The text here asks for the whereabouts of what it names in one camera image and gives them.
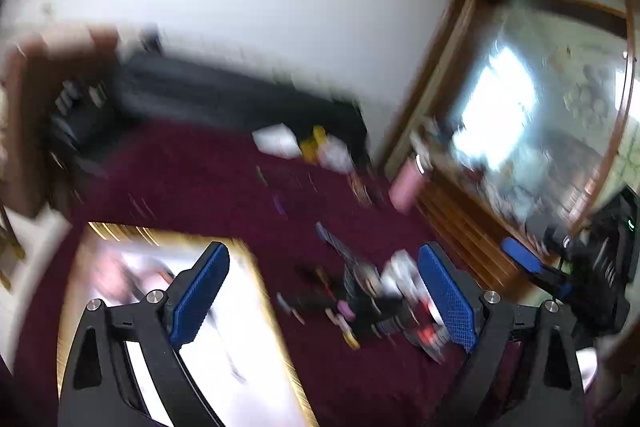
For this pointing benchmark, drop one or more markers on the white paper sheet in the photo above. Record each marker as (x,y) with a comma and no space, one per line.
(277,140)

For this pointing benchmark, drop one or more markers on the black leather sofa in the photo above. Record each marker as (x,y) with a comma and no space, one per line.
(154,86)

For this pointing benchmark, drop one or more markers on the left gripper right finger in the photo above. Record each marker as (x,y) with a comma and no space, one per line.
(520,367)

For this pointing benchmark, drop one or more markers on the white gold-rimmed tray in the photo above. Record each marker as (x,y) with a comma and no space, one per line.
(238,358)

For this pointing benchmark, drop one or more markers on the maroon velvet cloth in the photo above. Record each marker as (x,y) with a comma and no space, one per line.
(213,183)

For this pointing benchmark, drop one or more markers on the pink tumbler cup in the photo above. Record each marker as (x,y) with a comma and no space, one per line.
(409,182)

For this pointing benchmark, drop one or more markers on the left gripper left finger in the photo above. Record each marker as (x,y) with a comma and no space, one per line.
(99,387)

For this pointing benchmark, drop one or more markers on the yellow object on sofa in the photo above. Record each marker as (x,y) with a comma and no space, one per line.
(310,147)

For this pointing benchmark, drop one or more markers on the brown pink armchair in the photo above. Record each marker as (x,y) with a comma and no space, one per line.
(36,67)

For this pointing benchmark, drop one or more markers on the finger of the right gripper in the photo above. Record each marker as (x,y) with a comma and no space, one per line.
(525,256)

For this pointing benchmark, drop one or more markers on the wooden mirror dresser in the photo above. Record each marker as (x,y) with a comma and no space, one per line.
(525,106)

